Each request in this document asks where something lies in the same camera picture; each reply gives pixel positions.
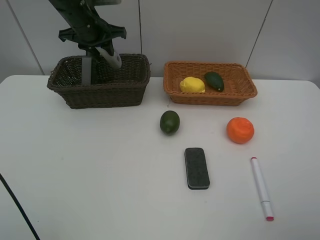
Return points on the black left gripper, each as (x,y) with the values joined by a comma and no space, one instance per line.
(91,32)

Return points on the dark green pump bottle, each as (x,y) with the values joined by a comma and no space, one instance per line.
(88,71)

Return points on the white bottle blue cap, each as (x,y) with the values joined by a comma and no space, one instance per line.
(114,60)

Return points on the yellow lemon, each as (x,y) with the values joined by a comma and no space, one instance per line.
(192,85)

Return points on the halved avocado with pit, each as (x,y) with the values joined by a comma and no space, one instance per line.
(215,81)

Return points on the orange tangerine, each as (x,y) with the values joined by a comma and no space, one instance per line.
(240,130)

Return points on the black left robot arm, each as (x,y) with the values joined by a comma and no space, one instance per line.
(81,8)

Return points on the dark brown wicker basket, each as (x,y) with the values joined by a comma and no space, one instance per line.
(109,87)

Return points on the green lime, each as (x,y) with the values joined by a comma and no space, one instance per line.
(169,122)

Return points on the orange wicker basket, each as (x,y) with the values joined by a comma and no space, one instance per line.
(238,85)

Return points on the black whiteboard eraser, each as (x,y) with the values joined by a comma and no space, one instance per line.
(196,169)

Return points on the white marker pink caps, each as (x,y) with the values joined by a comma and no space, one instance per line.
(262,190)

